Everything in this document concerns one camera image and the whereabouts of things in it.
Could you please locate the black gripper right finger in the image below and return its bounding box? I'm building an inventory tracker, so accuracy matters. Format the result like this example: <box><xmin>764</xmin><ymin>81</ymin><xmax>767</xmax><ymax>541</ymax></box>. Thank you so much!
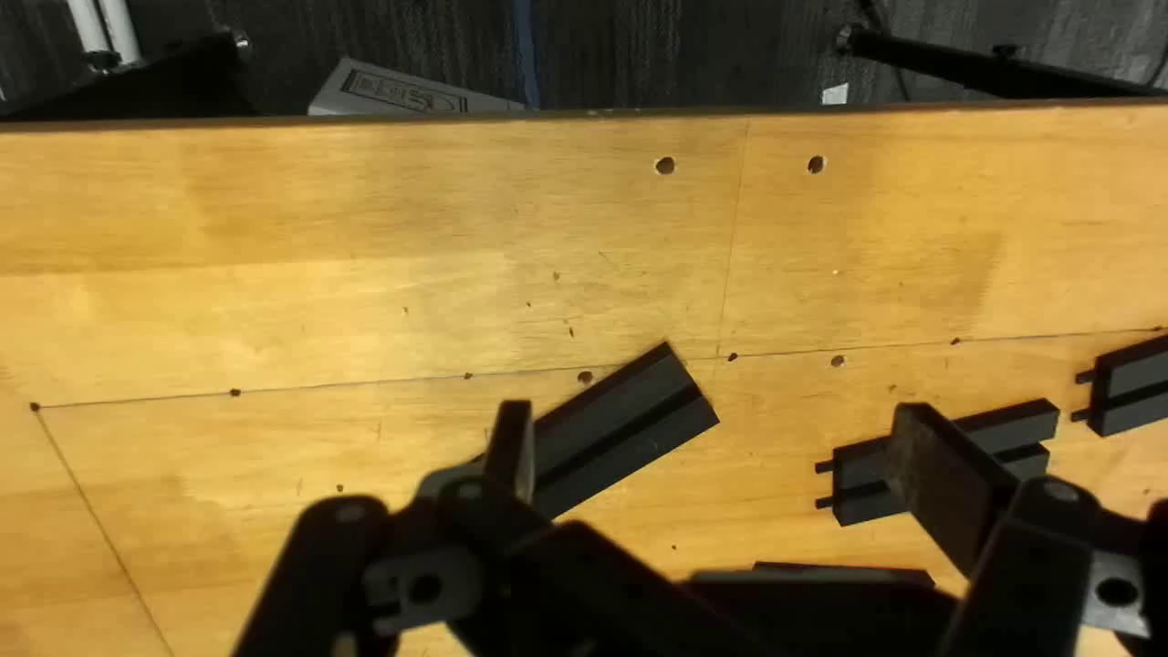
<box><xmin>889</xmin><ymin>403</ymin><xmax>1016</xmax><ymax>577</ymax></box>

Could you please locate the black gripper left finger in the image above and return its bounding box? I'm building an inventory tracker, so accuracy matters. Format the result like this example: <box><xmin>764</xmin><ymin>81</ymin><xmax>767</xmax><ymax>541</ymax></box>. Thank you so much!
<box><xmin>415</xmin><ymin>398</ymin><xmax>537</xmax><ymax>502</ymax></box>

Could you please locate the black track piece angled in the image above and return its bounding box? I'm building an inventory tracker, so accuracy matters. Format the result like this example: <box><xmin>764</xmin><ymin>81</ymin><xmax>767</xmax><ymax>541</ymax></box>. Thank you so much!
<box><xmin>528</xmin><ymin>342</ymin><xmax>718</xmax><ymax>517</ymax></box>

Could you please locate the black stand leg right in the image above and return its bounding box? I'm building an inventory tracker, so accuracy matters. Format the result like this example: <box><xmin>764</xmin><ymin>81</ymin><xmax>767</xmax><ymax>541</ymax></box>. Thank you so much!
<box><xmin>835</xmin><ymin>26</ymin><xmax>1165</xmax><ymax>99</ymax></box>

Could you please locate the grey box on floor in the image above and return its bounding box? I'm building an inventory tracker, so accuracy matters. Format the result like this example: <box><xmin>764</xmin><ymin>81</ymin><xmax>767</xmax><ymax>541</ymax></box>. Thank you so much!
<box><xmin>308</xmin><ymin>59</ymin><xmax>521</xmax><ymax>118</ymax></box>

